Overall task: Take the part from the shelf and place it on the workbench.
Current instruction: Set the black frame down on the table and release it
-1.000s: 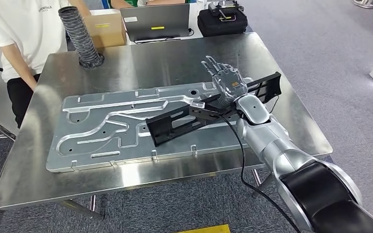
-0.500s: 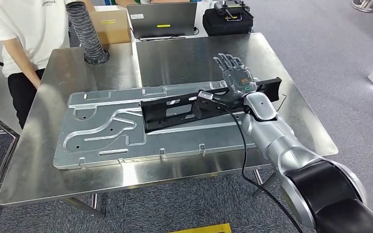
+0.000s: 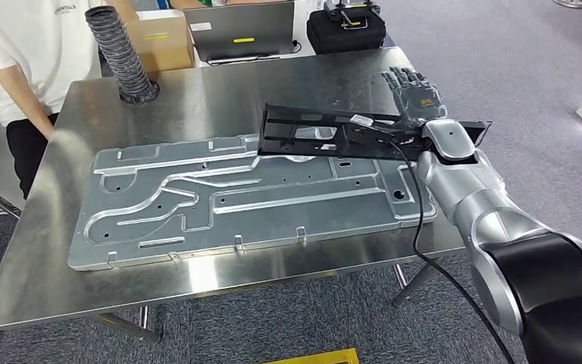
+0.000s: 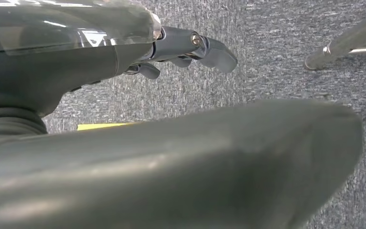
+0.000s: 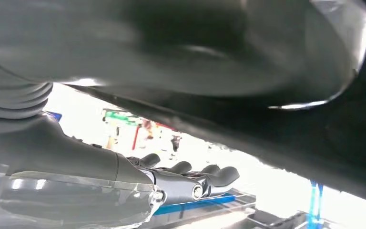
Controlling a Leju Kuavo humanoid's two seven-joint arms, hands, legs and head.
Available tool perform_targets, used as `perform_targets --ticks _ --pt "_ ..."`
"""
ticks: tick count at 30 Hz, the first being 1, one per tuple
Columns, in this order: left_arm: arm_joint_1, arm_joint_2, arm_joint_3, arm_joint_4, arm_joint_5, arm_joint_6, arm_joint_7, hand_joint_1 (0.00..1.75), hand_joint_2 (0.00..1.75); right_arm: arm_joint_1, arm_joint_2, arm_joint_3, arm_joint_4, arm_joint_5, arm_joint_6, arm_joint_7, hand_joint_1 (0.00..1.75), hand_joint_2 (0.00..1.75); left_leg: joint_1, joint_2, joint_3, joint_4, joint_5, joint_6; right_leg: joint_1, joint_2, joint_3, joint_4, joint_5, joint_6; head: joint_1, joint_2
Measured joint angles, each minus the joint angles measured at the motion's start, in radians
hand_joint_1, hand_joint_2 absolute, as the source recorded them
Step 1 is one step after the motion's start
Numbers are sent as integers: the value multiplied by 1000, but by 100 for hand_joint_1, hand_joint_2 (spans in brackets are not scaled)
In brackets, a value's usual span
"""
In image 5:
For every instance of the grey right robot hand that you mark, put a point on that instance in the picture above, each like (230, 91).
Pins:
(170, 47)

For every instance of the stainless steel workbench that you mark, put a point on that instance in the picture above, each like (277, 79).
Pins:
(227, 218)

